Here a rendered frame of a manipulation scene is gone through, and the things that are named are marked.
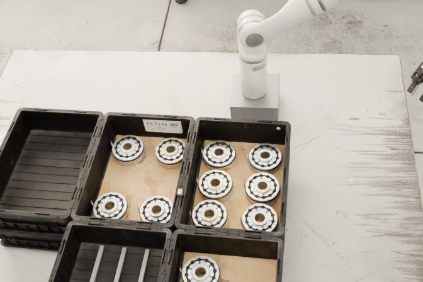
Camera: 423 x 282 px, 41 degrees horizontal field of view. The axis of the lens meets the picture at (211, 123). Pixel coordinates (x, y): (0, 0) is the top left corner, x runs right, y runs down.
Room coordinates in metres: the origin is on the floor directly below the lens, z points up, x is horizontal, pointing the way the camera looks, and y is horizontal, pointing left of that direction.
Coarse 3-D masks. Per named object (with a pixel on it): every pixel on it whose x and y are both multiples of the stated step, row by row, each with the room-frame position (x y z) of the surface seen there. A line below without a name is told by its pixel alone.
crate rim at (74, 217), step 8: (112, 112) 1.22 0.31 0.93; (104, 120) 1.19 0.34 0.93; (192, 120) 1.15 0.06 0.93; (192, 128) 1.11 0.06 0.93; (96, 144) 1.10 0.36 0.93; (96, 152) 1.07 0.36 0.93; (184, 152) 1.02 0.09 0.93; (184, 160) 1.00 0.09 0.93; (88, 168) 1.01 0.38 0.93; (184, 168) 0.97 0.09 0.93; (88, 176) 0.98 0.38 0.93; (80, 192) 0.93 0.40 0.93; (176, 192) 0.89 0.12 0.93; (80, 200) 0.90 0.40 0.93; (176, 200) 0.86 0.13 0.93; (72, 208) 0.88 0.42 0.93; (176, 208) 0.83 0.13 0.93; (72, 216) 0.85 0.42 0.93; (80, 216) 0.85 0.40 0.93; (128, 224) 0.80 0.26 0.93; (136, 224) 0.80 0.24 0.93; (144, 224) 0.80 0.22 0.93; (152, 224) 0.79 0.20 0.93; (160, 224) 0.79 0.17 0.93; (168, 224) 0.79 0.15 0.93
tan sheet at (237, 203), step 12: (240, 144) 1.10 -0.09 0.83; (252, 144) 1.10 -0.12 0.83; (276, 144) 1.09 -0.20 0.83; (240, 156) 1.06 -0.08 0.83; (204, 168) 1.03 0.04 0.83; (240, 168) 1.01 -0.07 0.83; (240, 180) 0.97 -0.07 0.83; (240, 192) 0.92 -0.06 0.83; (228, 204) 0.89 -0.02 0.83; (240, 204) 0.88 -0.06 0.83; (276, 204) 0.87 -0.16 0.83; (228, 216) 0.85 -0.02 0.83; (240, 228) 0.80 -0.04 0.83
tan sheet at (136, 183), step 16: (144, 144) 1.16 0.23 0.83; (112, 160) 1.11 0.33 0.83; (144, 160) 1.09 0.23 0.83; (112, 176) 1.04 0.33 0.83; (128, 176) 1.04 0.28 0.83; (144, 176) 1.03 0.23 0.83; (160, 176) 1.02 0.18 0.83; (176, 176) 1.01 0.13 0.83; (128, 192) 0.98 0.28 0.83; (144, 192) 0.97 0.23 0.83; (160, 192) 0.96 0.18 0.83; (112, 208) 0.92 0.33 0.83
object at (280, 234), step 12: (204, 120) 1.14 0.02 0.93; (216, 120) 1.13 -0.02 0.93; (228, 120) 1.13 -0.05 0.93; (240, 120) 1.12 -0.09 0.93; (252, 120) 1.12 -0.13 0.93; (264, 120) 1.11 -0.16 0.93; (288, 132) 1.05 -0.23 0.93; (192, 144) 1.05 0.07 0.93; (288, 144) 1.01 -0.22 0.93; (192, 156) 1.01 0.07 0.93; (288, 156) 0.96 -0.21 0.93; (180, 204) 0.85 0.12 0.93; (180, 216) 0.81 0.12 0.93; (180, 228) 0.77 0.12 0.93; (192, 228) 0.76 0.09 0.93; (204, 228) 0.76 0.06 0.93; (216, 228) 0.76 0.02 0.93; (228, 228) 0.75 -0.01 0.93
